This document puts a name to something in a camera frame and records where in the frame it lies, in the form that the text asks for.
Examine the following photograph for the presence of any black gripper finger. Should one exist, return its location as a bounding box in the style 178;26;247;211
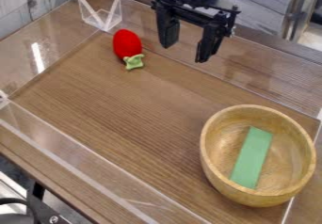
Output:
194;23;225;63
156;8;180;48

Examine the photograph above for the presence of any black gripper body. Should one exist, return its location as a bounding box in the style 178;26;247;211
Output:
152;0;240;37

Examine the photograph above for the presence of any red plush strawberry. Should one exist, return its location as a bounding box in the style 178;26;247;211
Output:
112;29;144;71

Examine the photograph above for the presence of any metal stand in background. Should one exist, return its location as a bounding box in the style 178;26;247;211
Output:
280;0;316;42

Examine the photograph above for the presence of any wooden bowl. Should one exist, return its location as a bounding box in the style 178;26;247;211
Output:
200;104;315;207

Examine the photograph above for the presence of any green rectangular block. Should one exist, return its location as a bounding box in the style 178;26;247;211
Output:
229;127;272;189

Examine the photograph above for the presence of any black table leg clamp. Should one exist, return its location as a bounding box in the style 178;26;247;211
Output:
0;184;73;224

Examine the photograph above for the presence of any clear acrylic tray wall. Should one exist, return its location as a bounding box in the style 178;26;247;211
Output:
0;90;209;224

